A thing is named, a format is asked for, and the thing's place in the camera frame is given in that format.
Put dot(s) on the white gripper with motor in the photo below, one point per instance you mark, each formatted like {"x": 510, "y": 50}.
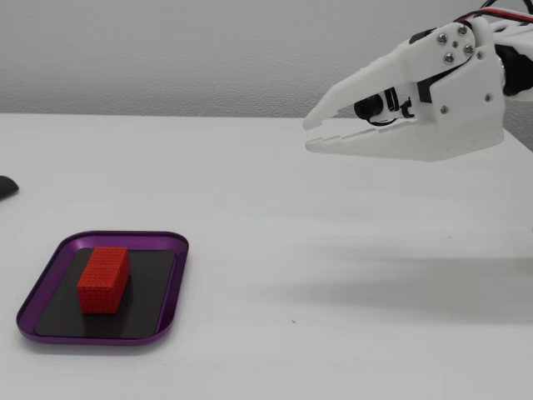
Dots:
{"x": 462, "y": 121}

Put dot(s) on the red studded cube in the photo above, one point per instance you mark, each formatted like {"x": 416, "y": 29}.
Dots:
{"x": 102, "y": 287}

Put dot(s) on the black rectangular mat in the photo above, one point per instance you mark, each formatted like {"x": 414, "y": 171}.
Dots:
{"x": 145, "y": 291}

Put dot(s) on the black rounded object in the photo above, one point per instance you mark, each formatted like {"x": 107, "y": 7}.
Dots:
{"x": 6, "y": 186}

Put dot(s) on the purple metal tray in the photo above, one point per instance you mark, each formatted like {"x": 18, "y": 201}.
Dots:
{"x": 29, "y": 321}

